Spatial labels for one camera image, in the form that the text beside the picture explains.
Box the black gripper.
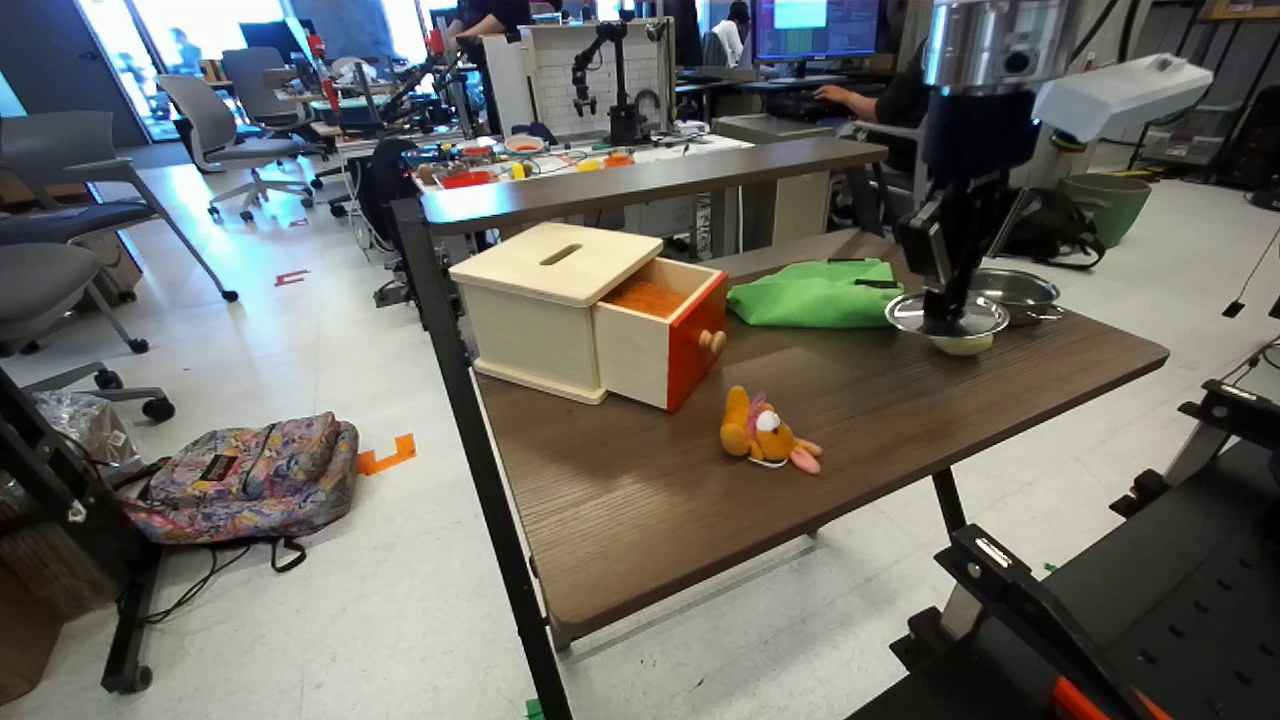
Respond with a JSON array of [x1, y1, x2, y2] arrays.
[[921, 170, 1015, 338]]

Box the shiny steel pot lid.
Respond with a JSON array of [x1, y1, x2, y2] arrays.
[[878, 288, 1015, 338]]

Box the small steel pot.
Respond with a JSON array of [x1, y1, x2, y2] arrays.
[[975, 267, 1068, 331]]

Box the black bag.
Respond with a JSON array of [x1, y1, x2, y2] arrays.
[[996, 180, 1105, 273]]

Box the green cloth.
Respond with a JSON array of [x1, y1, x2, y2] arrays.
[[725, 257, 910, 335]]

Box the green bin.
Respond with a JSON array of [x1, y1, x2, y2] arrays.
[[1060, 168, 1158, 252]]

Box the seated person dark clothes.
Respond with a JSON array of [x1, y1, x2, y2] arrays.
[[806, 46, 938, 141]]

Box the orange bunny plush toy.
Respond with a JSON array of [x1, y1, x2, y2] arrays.
[[716, 379, 826, 479]]

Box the orange fronted wooden drawer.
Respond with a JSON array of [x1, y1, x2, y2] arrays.
[[593, 252, 737, 421]]

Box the computer monitor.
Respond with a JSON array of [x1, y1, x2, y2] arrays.
[[749, 0, 887, 69]]

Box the grey long desk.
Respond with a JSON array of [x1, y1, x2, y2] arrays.
[[412, 130, 891, 267]]

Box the black perforated board cart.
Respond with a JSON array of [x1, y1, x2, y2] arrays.
[[846, 335, 1280, 720]]

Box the orange black clamp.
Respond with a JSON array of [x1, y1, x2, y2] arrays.
[[1045, 673, 1113, 720]]

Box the cream wooden box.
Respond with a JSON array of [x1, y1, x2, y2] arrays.
[[444, 221, 669, 409]]

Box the colourful desk clutter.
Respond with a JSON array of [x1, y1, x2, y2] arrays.
[[417, 127, 639, 193]]

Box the white panel board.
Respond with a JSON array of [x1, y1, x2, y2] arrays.
[[479, 11, 682, 145]]

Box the dark bag under desk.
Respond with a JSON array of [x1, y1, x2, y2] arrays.
[[350, 136, 424, 252]]

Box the orange piece of plastic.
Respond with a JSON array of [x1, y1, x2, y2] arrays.
[[350, 428, 424, 479]]

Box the colourful patterned backpack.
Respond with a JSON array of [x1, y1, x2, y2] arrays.
[[112, 409, 365, 581]]

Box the grey side table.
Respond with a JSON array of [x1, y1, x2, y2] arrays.
[[59, 154, 244, 309]]

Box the clear plastic bag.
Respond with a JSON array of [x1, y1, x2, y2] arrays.
[[57, 387, 138, 472]]

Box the large grey office chair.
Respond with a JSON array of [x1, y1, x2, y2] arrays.
[[0, 106, 179, 428]]

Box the black metal stand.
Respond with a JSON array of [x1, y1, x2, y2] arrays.
[[0, 363, 172, 699]]

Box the brown cardboard box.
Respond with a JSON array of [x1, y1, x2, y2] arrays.
[[0, 514, 72, 708]]

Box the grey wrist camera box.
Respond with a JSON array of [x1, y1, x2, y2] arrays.
[[887, 197, 957, 288]]

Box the black metal table frame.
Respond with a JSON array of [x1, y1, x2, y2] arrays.
[[388, 197, 975, 720]]

